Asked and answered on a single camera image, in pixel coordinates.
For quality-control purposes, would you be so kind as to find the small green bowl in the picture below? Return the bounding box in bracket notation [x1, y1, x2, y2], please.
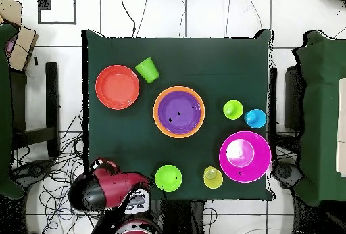
[154, 164, 183, 193]

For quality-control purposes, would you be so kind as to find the large orange bowl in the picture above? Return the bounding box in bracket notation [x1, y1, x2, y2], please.
[152, 85, 206, 139]

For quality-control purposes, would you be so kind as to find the purple bowl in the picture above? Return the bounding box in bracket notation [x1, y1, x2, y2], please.
[157, 90, 203, 135]

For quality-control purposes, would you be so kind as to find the wide red-orange bowl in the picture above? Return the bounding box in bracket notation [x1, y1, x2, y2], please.
[95, 64, 141, 110]

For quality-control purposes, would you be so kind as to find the black stand base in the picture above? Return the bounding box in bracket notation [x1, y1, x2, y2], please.
[10, 158, 56, 187]
[272, 160, 303, 190]

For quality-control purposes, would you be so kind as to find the yellow cup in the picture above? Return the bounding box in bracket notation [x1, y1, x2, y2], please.
[203, 166, 224, 190]

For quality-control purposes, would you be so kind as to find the green cloth covered table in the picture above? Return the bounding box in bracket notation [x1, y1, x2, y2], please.
[292, 30, 346, 208]
[0, 23, 26, 200]

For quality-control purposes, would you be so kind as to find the lime green cup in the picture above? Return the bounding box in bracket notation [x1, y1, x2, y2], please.
[222, 99, 245, 120]

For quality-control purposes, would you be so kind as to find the dark green tablecloth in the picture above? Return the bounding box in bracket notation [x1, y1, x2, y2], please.
[81, 29, 274, 202]

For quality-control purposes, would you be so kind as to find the large pink bowl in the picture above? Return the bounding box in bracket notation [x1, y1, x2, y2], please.
[218, 130, 272, 184]

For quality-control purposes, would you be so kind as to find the cardboard box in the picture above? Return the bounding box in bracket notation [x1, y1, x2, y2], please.
[7, 26, 39, 72]
[0, 0, 23, 27]

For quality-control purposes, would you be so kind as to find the blue cup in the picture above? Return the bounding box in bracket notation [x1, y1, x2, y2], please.
[243, 108, 268, 130]

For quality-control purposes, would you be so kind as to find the white box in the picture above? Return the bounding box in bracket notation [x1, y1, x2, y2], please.
[335, 78, 346, 178]

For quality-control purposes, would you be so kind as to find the black chair frame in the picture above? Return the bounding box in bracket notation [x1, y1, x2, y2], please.
[9, 61, 61, 159]

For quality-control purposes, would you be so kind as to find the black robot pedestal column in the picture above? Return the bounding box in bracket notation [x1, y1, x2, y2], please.
[160, 200, 206, 234]

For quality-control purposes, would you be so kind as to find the black cable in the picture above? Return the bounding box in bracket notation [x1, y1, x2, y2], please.
[118, 0, 137, 38]

